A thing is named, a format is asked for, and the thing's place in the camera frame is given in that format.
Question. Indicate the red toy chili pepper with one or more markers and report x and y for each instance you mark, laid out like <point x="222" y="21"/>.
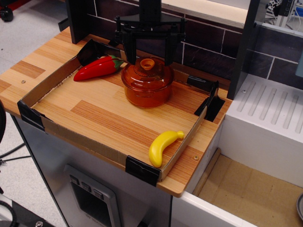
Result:
<point x="98" y="68"/>

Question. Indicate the dark shelf upright post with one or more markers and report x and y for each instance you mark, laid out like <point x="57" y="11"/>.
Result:
<point x="237" y="79"/>

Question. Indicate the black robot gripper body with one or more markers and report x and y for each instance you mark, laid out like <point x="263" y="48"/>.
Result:
<point x="149" y="23"/>

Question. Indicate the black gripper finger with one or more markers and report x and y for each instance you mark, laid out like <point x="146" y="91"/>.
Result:
<point x="130" y="49"/>
<point x="170" y="49"/>

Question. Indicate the orange transparent toy pot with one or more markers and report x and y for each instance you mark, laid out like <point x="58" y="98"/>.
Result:
<point x="149" y="93"/>

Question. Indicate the white toy sink unit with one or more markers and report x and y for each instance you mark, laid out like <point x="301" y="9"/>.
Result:
<point x="252" y="174"/>

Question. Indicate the orange transparent pot lid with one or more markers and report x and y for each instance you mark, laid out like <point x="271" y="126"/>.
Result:
<point x="147" y="74"/>

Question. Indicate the grey toy dishwasher front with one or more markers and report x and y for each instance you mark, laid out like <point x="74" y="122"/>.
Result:
<point x="97" y="201"/>

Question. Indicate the cardboard fence with black tape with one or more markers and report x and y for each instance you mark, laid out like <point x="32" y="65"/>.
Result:
<point x="96" y="116"/>

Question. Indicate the yellow toy banana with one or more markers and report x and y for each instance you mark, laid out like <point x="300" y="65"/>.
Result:
<point x="160" y="143"/>

